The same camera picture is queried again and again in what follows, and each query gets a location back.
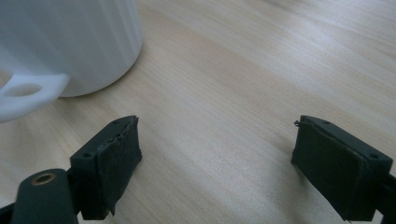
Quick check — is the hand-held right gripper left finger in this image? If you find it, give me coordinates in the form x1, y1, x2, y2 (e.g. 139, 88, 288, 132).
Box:
69, 115, 143, 221

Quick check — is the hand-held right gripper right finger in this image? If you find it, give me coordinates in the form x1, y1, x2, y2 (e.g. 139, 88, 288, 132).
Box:
290, 115, 394, 222

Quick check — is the white ribbed mug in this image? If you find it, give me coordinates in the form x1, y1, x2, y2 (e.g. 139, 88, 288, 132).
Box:
0, 0, 144, 124

